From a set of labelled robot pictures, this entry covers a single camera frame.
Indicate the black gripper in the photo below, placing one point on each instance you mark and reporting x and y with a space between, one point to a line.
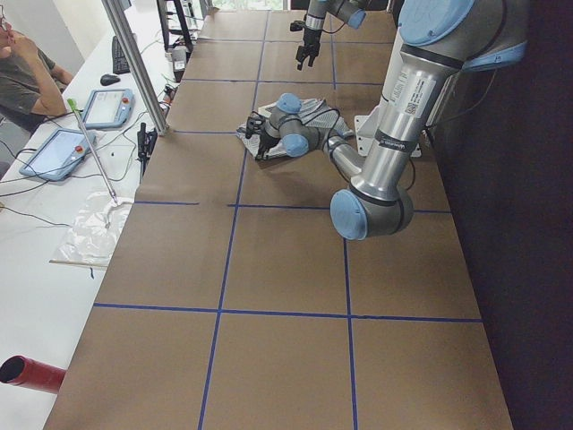
311 37
265 142

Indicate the blue white striped polo shirt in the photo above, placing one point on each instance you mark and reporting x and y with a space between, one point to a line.
303 125

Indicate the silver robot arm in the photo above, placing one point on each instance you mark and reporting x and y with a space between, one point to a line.
351 13
435 40

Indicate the black clamp tool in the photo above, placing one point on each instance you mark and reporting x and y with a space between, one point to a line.
146 141

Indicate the black metal rack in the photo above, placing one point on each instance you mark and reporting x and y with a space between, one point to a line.
178 22

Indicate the upper blue teach pendant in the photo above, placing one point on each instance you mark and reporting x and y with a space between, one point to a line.
108 109

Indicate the blue teach pendant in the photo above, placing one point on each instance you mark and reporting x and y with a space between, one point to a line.
108 109
58 156

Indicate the black keyboard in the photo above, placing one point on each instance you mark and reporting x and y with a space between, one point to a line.
120 63

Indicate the black computer mouse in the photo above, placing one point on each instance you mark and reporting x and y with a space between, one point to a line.
109 79

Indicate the clear plastic bag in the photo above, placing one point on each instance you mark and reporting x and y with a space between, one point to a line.
95 231

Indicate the green tipped grabber stick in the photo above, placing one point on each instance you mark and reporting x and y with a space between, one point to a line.
73 106

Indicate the lower blue teach pendant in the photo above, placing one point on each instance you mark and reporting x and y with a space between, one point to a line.
58 156

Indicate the seated person in grey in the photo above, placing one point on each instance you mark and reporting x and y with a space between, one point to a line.
31 83

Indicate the red bottle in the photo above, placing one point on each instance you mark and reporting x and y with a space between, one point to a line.
28 373

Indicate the aluminium frame post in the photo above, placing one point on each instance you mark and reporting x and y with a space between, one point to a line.
123 31

